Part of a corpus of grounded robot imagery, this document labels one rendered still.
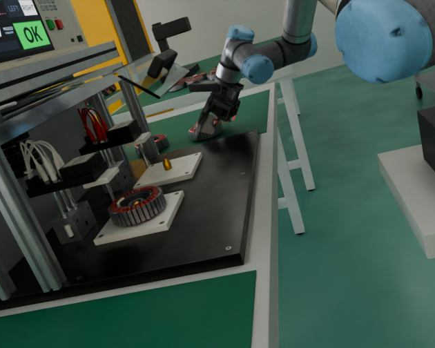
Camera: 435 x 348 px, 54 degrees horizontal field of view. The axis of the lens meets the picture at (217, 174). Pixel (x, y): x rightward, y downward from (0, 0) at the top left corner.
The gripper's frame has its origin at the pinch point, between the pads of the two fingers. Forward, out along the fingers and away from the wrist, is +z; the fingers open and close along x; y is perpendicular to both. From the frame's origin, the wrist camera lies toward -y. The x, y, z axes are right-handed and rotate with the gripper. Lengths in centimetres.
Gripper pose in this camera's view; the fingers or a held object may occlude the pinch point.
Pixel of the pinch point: (205, 131)
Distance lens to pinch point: 140.4
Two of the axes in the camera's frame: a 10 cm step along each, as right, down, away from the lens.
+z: -2.6, 7.7, 5.8
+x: 4.8, -4.1, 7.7
